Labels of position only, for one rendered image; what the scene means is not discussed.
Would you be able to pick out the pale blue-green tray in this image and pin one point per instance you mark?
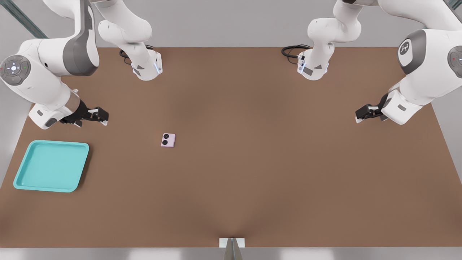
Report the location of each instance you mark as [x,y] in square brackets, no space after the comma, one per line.
[51,166]

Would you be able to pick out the pale lilac phone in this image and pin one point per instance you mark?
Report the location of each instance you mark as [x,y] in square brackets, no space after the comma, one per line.
[168,140]

